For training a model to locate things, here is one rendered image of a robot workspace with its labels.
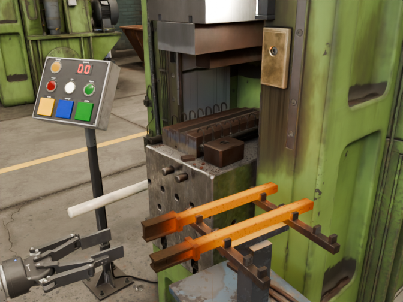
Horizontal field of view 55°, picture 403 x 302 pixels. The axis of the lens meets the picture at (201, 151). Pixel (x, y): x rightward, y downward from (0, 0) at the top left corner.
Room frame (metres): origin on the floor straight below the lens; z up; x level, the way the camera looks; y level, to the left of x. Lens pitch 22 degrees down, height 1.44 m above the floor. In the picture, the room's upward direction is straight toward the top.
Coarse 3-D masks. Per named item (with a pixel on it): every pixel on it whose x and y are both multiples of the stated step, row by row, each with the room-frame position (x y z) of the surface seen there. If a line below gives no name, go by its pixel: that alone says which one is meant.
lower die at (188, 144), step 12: (240, 108) 1.61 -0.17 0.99; (192, 120) 1.47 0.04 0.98; (204, 120) 1.44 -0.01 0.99; (240, 120) 1.43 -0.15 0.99; (252, 120) 1.44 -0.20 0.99; (168, 132) 1.36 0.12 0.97; (192, 132) 1.29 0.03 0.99; (204, 132) 1.29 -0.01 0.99; (216, 132) 1.31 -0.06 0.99; (228, 132) 1.35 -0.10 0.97; (168, 144) 1.36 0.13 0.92; (180, 144) 1.31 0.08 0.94; (192, 144) 1.26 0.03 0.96
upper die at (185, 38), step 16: (160, 32) 1.38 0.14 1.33; (176, 32) 1.31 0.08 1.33; (192, 32) 1.25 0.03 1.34; (208, 32) 1.28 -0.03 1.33; (224, 32) 1.33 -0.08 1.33; (240, 32) 1.38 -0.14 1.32; (256, 32) 1.44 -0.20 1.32; (160, 48) 1.38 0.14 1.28; (176, 48) 1.31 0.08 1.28; (192, 48) 1.25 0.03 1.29; (208, 48) 1.28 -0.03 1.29; (224, 48) 1.33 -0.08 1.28; (240, 48) 1.38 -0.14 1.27
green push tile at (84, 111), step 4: (80, 104) 1.54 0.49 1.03; (84, 104) 1.53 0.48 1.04; (88, 104) 1.52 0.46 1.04; (92, 104) 1.52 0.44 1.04; (80, 108) 1.53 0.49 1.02; (84, 108) 1.52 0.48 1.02; (88, 108) 1.51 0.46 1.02; (92, 108) 1.52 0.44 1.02; (76, 112) 1.53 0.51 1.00; (80, 112) 1.52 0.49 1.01; (84, 112) 1.51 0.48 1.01; (88, 112) 1.51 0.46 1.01; (76, 116) 1.52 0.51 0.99; (80, 116) 1.51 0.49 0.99; (84, 116) 1.50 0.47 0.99; (88, 116) 1.50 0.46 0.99; (84, 120) 1.50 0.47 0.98; (88, 120) 1.49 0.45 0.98
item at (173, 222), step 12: (240, 192) 0.94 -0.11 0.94; (252, 192) 0.94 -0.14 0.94; (204, 204) 0.88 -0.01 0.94; (216, 204) 0.88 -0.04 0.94; (228, 204) 0.89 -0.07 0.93; (240, 204) 0.91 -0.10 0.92; (168, 216) 0.80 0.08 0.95; (180, 216) 0.81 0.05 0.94; (192, 216) 0.83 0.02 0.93; (204, 216) 0.85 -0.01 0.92; (144, 228) 0.77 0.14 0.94; (156, 228) 0.78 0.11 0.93; (168, 228) 0.80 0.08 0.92; (180, 228) 0.80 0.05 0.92
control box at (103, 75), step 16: (48, 64) 1.71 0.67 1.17; (64, 64) 1.68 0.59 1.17; (80, 64) 1.64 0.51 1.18; (96, 64) 1.62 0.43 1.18; (112, 64) 1.61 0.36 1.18; (48, 80) 1.67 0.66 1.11; (64, 80) 1.64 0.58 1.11; (80, 80) 1.60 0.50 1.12; (96, 80) 1.58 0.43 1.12; (112, 80) 1.60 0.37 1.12; (48, 96) 1.63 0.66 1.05; (64, 96) 1.60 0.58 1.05; (80, 96) 1.57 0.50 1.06; (96, 96) 1.54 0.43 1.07; (112, 96) 1.59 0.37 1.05; (96, 112) 1.50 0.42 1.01; (96, 128) 1.52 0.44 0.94
